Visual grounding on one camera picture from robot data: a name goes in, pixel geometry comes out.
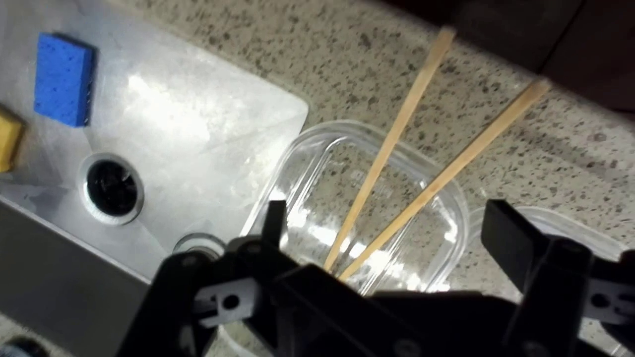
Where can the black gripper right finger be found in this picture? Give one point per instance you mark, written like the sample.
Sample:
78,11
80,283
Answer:
562,285

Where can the wooden chopstick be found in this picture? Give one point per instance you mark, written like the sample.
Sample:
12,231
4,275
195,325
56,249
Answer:
405,114
516,108

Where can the clear plastic container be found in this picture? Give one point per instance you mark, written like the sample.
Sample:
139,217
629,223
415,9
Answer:
318,180

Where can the stainless steel sink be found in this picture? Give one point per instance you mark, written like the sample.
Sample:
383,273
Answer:
179,142

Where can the yellow sponge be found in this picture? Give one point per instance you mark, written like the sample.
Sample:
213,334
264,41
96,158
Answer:
10,136

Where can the blue sponge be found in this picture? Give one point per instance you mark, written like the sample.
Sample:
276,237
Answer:
64,81

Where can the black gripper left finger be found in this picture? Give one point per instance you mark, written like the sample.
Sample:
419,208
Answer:
193,297

